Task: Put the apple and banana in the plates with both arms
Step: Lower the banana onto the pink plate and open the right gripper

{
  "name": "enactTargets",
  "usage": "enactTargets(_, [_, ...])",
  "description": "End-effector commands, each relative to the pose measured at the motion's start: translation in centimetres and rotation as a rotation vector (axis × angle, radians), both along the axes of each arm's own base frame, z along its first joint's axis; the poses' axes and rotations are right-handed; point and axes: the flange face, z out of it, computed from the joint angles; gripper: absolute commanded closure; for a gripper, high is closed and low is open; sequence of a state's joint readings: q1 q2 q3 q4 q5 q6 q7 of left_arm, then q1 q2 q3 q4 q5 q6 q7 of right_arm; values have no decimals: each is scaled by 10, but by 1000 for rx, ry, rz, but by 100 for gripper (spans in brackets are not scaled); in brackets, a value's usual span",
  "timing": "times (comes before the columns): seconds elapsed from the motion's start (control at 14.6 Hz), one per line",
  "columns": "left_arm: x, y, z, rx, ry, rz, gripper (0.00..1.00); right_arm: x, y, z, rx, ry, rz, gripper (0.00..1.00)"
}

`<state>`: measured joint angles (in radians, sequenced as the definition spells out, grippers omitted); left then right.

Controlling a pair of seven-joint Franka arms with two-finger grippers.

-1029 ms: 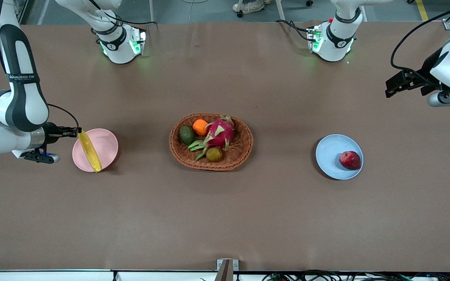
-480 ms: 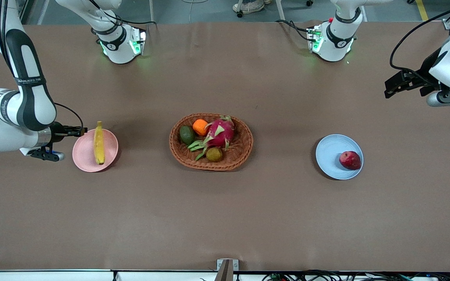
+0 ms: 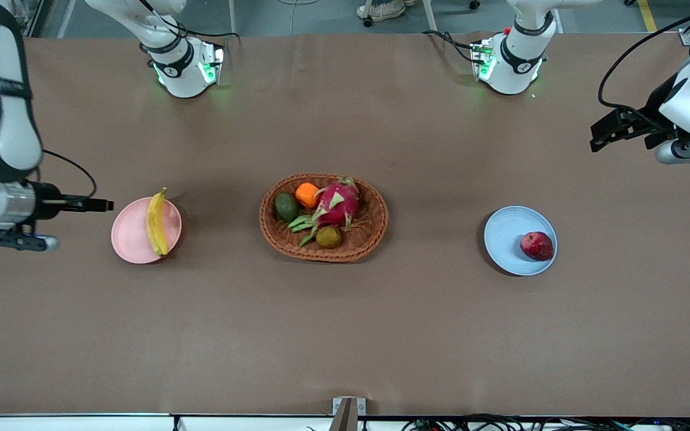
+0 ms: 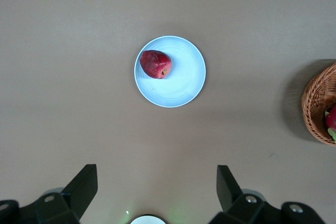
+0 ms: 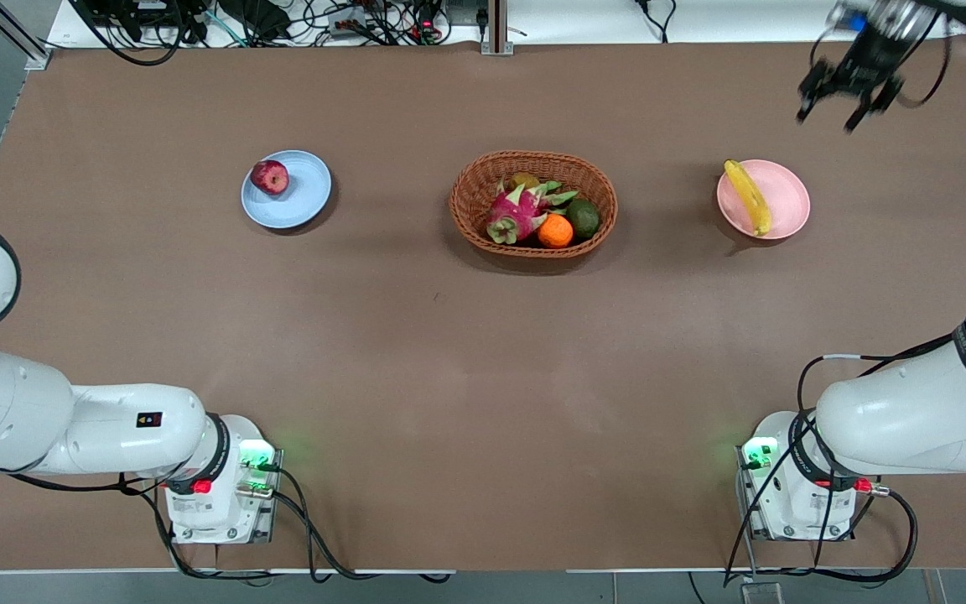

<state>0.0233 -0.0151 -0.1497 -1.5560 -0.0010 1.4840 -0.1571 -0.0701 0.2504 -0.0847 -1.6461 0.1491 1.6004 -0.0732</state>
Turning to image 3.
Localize pink plate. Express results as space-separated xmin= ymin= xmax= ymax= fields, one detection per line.
xmin=110 ymin=197 xmax=182 ymax=265

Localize yellow banana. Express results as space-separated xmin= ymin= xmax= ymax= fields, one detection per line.
xmin=146 ymin=187 xmax=170 ymax=257

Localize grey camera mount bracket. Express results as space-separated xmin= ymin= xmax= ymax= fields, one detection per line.
xmin=332 ymin=397 xmax=367 ymax=431

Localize green avocado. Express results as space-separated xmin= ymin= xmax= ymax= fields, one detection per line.
xmin=274 ymin=193 xmax=299 ymax=223

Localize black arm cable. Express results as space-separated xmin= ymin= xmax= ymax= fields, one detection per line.
xmin=40 ymin=150 xmax=98 ymax=199
xmin=597 ymin=3 xmax=690 ymax=132

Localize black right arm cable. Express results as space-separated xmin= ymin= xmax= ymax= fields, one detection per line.
xmin=40 ymin=150 xmax=98 ymax=199

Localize pink dragon fruit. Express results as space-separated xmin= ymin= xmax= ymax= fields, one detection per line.
xmin=287 ymin=177 xmax=361 ymax=247

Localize thin white cable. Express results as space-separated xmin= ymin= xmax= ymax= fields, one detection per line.
xmin=276 ymin=0 xmax=322 ymax=37

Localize light blue plate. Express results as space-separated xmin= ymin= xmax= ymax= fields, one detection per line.
xmin=483 ymin=206 xmax=558 ymax=277

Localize black right base cable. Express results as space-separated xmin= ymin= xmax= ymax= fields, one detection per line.
xmin=138 ymin=0 xmax=241 ymax=41

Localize black base cable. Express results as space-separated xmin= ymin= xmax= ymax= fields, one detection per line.
xmin=423 ymin=30 xmax=479 ymax=64
xmin=138 ymin=0 xmax=241 ymax=41

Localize orange fruit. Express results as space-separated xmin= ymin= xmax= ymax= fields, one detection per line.
xmin=295 ymin=183 xmax=320 ymax=210

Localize brown wicker basket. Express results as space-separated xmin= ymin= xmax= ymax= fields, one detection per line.
xmin=259 ymin=174 xmax=389 ymax=263

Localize brown kiwi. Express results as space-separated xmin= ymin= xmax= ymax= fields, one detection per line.
xmin=316 ymin=225 xmax=343 ymax=250

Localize black cable tangle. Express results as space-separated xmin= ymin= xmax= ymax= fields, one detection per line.
xmin=402 ymin=413 xmax=690 ymax=431

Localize dark red apple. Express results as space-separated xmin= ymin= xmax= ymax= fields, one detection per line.
xmin=520 ymin=232 xmax=555 ymax=262

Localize black left base cable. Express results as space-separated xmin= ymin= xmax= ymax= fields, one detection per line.
xmin=423 ymin=30 xmax=479 ymax=64

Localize white sneaker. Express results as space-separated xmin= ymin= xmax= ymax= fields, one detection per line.
xmin=357 ymin=0 xmax=416 ymax=23

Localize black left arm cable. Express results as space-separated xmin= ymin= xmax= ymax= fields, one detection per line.
xmin=597 ymin=3 xmax=690 ymax=132

